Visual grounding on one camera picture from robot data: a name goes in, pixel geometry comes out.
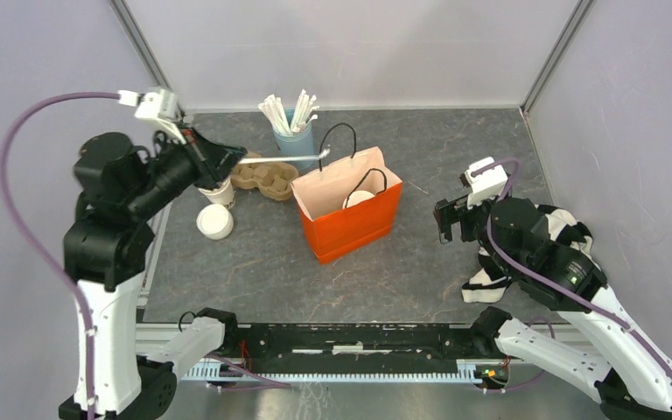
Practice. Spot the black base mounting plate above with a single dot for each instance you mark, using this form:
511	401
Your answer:
367	348

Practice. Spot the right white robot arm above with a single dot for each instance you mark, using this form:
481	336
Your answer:
546	252

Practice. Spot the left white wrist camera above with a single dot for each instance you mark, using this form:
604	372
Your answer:
159	107

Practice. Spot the orange paper bag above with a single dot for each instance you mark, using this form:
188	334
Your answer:
332	231

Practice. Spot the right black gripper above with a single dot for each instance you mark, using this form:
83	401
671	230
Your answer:
446	212

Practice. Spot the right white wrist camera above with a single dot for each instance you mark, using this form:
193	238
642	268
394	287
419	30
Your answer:
486	185

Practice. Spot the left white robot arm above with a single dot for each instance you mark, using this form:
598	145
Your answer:
123	186

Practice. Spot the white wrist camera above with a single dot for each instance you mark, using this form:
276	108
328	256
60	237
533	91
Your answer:
159	107
486	185

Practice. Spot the blue straw holder cup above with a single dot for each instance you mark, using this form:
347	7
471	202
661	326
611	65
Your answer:
300	144

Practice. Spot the single white straw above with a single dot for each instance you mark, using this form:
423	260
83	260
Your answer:
262	160

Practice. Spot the stack of paper cups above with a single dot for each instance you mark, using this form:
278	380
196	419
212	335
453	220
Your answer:
223	195

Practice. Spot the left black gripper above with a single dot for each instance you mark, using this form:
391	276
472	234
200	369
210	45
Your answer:
214	161

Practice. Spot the white plastic cup lid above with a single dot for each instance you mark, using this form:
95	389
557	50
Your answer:
356	198

